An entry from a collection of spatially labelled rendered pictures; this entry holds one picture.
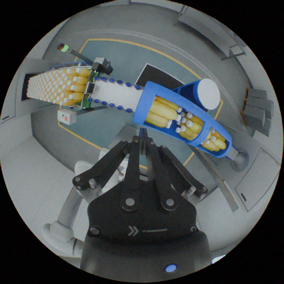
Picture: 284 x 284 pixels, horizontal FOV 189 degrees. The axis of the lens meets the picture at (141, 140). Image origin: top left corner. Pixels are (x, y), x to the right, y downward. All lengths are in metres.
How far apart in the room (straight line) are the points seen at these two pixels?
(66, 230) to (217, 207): 5.07
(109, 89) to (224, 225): 5.51
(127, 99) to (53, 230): 1.00
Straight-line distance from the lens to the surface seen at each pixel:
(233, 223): 4.99
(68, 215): 0.60
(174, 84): 1.65
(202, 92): 0.79
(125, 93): 0.75
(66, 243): 0.58
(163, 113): 0.48
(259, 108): 3.51
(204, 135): 0.59
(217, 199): 5.10
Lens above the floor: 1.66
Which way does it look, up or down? 65 degrees down
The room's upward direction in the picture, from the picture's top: 176 degrees counter-clockwise
